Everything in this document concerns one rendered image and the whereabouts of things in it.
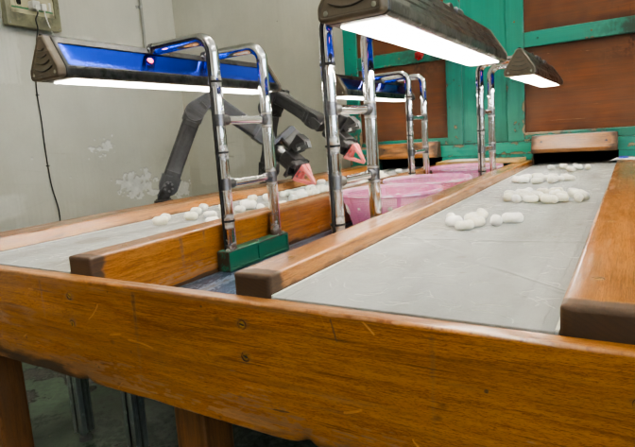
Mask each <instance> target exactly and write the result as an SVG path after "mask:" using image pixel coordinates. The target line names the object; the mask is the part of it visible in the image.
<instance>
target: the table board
mask: <svg viewBox="0 0 635 447"><path fill-rule="evenodd" d="M0 355H1V356H5V357H7V358H10V359H14V360H17V361H21V362H24V363H27V364H30V365H33V366H37V367H41V368H46V369H49V370H53V371H56V372H58V373H62V374H65V375H68V376H72V377H75V378H78V379H91V380H92V381H93V382H94V383H96V384H98V385H101V386H104V387H110V388H113V389H116V390H120V391H123V392H127V393H129V394H132V395H136V396H140V397H144V398H148V399H152V400H155V401H158V402H161V403H164V404H168V405H171V406H175V407H177V408H180V409H184V410H187V411H190V412H194V413H197V414H200V415H203V416H206V417H210V418H213V419H217V420H220V421H225V422H228V423H232V424H235V425H238V426H242V427H245V428H248V429H251V430H254V431H258V432H261V433H265V434H268V435H271V436H274V437H277V438H284V439H289V440H294V441H301V440H307V439H310V440H312V442H313V443H315V444H316V446H318V447H635V345H632V344H625V343H617V342H609V341H602V340H594V339H587V338H579V337H571V336H564V335H549V334H542V333H534V332H527V331H519V330H511V329H505V328H497V327H489V326H482V325H474V324H467V323H459V322H451V321H444V320H436V319H429V318H414V317H407V316H399V315H391V314H384V313H376V312H370V311H362V310H354V309H347V308H339V307H332V306H324V305H316V304H309V303H301V302H293V301H279V300H272V299H264V298H256V297H249V296H242V295H234V294H227V293H219V292H212V291H204V290H196V289H189V288H181V287H174V286H166V285H158V284H144V283H136V282H129V281H121V280H115V279H107V278H99V277H92V276H84V275H77V274H69V273H61V272H54V271H46V270H38V269H31V268H23V267H16V266H1V265H0Z"/></svg>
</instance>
